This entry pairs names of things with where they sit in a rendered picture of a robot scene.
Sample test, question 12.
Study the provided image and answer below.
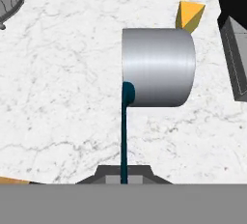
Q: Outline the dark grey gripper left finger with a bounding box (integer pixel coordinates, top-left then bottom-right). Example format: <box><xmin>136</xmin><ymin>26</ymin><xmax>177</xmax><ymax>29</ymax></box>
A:
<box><xmin>75</xmin><ymin>165</ymin><xmax>123</xmax><ymax>185</ymax></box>

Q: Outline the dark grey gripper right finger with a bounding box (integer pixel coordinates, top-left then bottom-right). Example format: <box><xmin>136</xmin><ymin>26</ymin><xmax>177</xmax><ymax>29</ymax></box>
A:
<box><xmin>126</xmin><ymin>165</ymin><xmax>174</xmax><ymax>185</ymax></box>

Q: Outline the silver measuring cup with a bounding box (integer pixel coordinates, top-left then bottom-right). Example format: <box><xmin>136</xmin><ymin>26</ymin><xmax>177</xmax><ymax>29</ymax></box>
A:
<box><xmin>120</xmin><ymin>27</ymin><xmax>197</xmax><ymax>185</ymax></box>

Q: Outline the orange flat object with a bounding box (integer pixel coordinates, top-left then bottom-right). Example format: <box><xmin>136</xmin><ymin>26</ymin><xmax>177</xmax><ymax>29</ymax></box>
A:
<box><xmin>0</xmin><ymin>176</ymin><xmax>32</xmax><ymax>185</ymax></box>

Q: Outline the dark grey rectangular block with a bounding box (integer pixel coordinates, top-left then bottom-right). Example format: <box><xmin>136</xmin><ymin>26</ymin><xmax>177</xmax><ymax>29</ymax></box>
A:
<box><xmin>219</xmin><ymin>15</ymin><xmax>247</xmax><ymax>103</ymax></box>

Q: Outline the yellow cheese wedge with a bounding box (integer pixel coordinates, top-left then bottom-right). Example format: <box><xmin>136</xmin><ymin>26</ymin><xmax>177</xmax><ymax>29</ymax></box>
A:
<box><xmin>175</xmin><ymin>0</ymin><xmax>206</xmax><ymax>35</ymax></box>

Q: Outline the grey wire basket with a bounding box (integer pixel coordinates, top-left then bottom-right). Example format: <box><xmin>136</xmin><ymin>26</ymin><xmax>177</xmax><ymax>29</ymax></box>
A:
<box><xmin>0</xmin><ymin>0</ymin><xmax>29</xmax><ymax>31</ymax></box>

